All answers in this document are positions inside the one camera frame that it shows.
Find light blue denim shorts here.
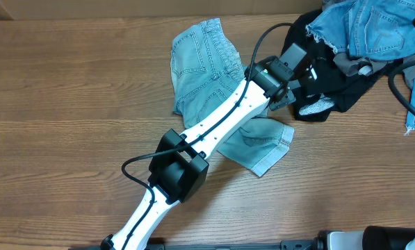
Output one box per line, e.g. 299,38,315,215
170,18,295,176

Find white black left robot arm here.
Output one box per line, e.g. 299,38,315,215
100,56,316,249

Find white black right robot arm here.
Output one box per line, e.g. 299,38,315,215
311,60,415,250

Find black garment with patterned lining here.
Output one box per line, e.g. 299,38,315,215
282,10,401,122

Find grey cloth garment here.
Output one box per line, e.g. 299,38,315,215
318,46,415,95

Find blue frayed denim jeans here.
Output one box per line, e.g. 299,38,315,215
304,0,415,136

